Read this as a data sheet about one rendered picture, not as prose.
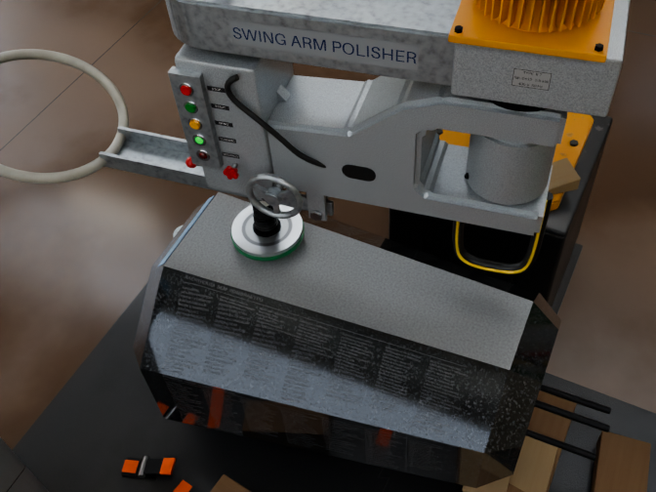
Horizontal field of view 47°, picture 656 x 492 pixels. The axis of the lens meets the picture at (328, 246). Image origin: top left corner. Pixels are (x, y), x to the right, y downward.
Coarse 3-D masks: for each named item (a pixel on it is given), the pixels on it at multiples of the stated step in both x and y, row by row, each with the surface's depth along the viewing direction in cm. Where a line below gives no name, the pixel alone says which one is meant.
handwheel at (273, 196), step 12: (252, 180) 181; (264, 180) 180; (276, 180) 179; (252, 192) 186; (264, 192) 184; (276, 192) 183; (288, 192) 181; (276, 204) 184; (300, 204) 183; (276, 216) 189; (288, 216) 187
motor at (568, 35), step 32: (480, 0) 137; (512, 0) 130; (544, 0) 128; (576, 0) 128; (608, 0) 140; (480, 32) 136; (512, 32) 136; (544, 32) 135; (576, 32) 135; (608, 32) 134
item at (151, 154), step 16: (128, 128) 216; (128, 144) 218; (144, 144) 218; (160, 144) 216; (176, 144) 214; (112, 160) 210; (128, 160) 208; (144, 160) 214; (160, 160) 213; (176, 160) 213; (160, 176) 209; (176, 176) 206; (192, 176) 204; (304, 208) 200
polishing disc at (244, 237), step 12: (240, 216) 225; (252, 216) 224; (300, 216) 223; (240, 228) 221; (252, 228) 221; (288, 228) 220; (300, 228) 220; (240, 240) 218; (252, 240) 218; (264, 240) 218; (276, 240) 217; (288, 240) 217; (252, 252) 215; (264, 252) 215; (276, 252) 215
